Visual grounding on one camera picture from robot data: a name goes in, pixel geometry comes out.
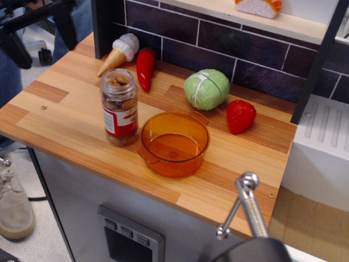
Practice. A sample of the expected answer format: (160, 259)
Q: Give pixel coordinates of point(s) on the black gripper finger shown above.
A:
(64, 23)
(13, 47)

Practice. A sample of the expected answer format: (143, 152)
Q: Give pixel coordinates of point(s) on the clear almond jar red label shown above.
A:
(119, 97)

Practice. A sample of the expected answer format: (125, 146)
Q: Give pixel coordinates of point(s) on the orange transparent plastic pot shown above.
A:
(173, 143)

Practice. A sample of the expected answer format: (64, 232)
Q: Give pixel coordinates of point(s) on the black chair caster wheel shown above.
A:
(45, 57)

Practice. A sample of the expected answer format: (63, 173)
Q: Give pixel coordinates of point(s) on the blue jeans leg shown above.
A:
(11, 80)

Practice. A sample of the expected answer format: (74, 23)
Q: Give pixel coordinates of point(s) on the toy ice cream cone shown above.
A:
(123, 50)

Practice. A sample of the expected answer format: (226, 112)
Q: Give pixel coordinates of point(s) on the red toy chili pepper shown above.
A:
(145, 65)

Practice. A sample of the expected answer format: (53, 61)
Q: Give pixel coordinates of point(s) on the green toy cabbage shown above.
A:
(207, 89)

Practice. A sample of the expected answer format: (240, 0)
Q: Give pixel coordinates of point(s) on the beige suede shoe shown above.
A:
(17, 218)

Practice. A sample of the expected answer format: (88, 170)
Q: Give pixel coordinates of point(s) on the toy salmon sushi piece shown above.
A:
(264, 8)

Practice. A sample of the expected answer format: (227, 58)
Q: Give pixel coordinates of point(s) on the red toy strawberry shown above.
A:
(240, 116)

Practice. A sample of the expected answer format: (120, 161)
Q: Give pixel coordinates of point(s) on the grey oven control panel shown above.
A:
(128, 240)

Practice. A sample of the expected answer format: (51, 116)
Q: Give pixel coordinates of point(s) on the light wooden shelf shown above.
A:
(283, 24)

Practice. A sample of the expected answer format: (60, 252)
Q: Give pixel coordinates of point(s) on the white toy sink drainboard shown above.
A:
(324, 126)

